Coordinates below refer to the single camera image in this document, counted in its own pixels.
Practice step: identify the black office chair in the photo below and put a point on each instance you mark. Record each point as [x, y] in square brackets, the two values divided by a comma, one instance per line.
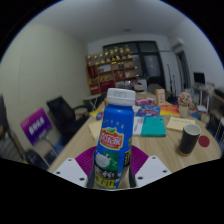
[65, 116]

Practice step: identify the grey padded chair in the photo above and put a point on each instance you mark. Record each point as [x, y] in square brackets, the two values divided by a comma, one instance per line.
[154, 88]

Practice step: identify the large beige envelope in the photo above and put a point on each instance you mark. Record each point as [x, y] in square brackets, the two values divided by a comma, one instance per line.
[176, 123]

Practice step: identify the black waste bin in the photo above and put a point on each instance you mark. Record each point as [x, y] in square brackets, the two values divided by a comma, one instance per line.
[36, 159]

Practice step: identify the white wall air conditioner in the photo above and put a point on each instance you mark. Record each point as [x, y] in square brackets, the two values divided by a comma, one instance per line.
[177, 43]

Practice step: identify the orange book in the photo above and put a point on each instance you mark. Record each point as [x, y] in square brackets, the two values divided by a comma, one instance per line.
[170, 110]

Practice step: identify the black computer monitor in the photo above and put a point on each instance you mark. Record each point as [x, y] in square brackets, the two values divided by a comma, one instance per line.
[199, 78]

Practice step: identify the flat round red coaster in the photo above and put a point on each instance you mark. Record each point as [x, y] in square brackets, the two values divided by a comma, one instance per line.
[205, 141]

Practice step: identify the pink flowers in white pot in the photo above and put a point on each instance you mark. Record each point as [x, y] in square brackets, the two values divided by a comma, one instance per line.
[185, 99]

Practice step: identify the teal book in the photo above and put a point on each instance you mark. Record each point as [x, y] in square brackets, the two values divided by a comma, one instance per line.
[153, 126]

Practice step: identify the grey striped chair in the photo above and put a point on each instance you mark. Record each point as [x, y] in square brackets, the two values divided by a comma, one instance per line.
[10, 148]

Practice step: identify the blue cover book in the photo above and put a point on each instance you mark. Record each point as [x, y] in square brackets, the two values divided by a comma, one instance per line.
[148, 111]

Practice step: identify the wooden shelf unit with trophies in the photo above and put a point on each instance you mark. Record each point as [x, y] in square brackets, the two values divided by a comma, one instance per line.
[110, 75]

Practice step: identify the black framed glass door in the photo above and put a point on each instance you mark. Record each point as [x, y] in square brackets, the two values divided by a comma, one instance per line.
[150, 63]

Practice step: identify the pink wrapped pack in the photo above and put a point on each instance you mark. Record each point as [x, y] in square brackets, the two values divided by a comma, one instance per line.
[145, 101]

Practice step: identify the small tan upright box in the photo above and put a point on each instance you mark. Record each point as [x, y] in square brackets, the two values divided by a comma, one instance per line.
[160, 97]

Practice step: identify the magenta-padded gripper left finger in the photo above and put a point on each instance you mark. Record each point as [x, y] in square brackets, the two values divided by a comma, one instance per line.
[83, 163]

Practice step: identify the purple sign board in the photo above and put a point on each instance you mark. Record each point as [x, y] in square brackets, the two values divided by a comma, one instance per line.
[36, 125]

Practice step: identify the small round white table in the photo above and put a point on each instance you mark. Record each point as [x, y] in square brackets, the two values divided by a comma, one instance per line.
[91, 98]

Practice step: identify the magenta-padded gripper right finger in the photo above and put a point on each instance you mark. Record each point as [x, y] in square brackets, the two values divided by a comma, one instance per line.
[143, 166]

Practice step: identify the blue drink bottle white cap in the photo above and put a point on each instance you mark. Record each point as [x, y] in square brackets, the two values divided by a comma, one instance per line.
[113, 133]

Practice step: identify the black mug white inside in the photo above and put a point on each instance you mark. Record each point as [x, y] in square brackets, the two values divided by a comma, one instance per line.
[188, 141]

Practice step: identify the blue and red book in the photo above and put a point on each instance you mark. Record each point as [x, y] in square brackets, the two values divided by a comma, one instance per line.
[99, 115]

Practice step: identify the white booklet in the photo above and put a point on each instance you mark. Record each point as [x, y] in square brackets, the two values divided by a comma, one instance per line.
[137, 125]

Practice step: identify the cluttered wooden side desk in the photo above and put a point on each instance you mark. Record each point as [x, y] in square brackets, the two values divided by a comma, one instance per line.
[213, 100]

